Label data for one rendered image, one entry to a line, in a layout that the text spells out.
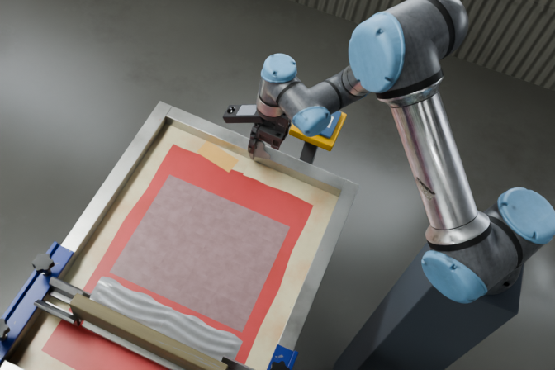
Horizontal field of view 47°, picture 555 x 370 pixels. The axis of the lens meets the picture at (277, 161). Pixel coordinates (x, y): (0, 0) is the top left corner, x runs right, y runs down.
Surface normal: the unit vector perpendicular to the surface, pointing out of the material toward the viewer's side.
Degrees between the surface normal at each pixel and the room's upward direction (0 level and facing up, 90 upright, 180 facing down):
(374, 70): 85
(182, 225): 0
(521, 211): 7
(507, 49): 90
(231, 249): 0
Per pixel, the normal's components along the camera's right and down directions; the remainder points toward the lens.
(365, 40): -0.84, 0.33
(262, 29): 0.14, -0.54
